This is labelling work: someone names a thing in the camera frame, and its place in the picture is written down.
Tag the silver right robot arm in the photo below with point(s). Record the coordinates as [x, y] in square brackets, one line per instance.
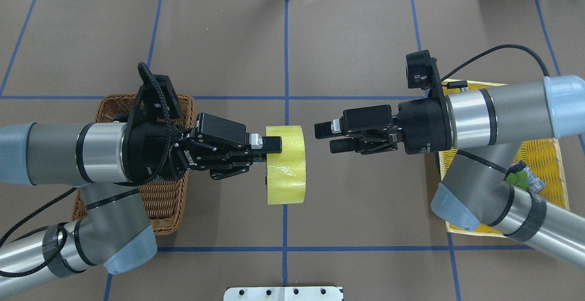
[486, 127]

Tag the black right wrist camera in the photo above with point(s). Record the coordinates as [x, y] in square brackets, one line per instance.
[422, 73]

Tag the yellow woven tray basket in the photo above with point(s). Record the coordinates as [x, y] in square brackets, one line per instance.
[543, 157]

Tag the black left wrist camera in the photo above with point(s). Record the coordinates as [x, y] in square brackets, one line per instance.
[156, 99]

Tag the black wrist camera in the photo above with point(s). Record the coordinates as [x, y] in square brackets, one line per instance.
[422, 73]
[156, 99]

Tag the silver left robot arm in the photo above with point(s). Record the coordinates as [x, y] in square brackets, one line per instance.
[107, 163]

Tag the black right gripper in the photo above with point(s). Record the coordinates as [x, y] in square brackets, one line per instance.
[422, 125]

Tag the brown wicker basket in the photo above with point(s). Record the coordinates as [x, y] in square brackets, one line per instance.
[164, 201]

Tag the yellowish clear packing tape roll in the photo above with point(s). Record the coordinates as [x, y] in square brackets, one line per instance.
[286, 171]

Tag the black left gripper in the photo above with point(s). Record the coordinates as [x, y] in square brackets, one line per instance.
[148, 155]

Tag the white metal robot base mount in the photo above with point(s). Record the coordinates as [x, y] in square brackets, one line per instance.
[285, 293]

